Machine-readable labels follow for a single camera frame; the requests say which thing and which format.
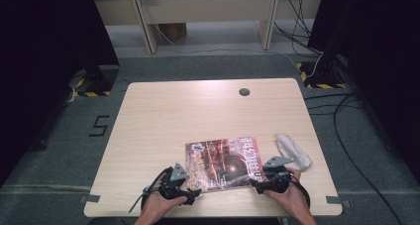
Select long black floor cable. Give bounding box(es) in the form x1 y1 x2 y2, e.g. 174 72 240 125
332 91 402 225

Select white textured cloth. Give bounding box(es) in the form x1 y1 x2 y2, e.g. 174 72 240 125
276 133 314 172

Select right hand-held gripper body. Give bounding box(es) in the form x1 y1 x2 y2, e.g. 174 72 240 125
262 156 296 195

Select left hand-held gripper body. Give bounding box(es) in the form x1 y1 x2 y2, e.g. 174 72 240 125
157 162 190 200

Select beige wooden desk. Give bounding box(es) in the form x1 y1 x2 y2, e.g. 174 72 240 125
88 0 326 56

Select glossy red purple magazine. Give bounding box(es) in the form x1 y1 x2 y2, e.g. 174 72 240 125
184 136 265 193

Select short black floor cable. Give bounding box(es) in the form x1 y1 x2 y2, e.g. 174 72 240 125
303 92 356 101
306 102 365 117

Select black curtain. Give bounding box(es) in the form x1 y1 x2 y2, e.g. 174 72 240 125
0 0 121 188
308 0 420 183

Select brown cardboard box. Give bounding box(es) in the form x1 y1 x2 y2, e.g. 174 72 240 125
157 22 188 43

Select grey tape piece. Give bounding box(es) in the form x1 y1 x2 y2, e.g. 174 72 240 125
79 193 101 204
326 195 351 209

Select person's right hand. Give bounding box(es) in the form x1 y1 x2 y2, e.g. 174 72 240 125
263 167 312 217

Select black stand base hazard tape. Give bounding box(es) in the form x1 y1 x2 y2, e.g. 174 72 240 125
295 51 348 90
67 64 121 99

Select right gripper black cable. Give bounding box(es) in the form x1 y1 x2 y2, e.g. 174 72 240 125
290 179 312 208

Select bundle of black cables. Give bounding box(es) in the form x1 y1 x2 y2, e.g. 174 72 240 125
272 0 324 56

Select long white cable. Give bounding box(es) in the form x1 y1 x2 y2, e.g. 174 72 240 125
140 0 325 79

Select person's left hand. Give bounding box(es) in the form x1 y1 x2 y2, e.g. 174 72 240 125
140 190 189 221

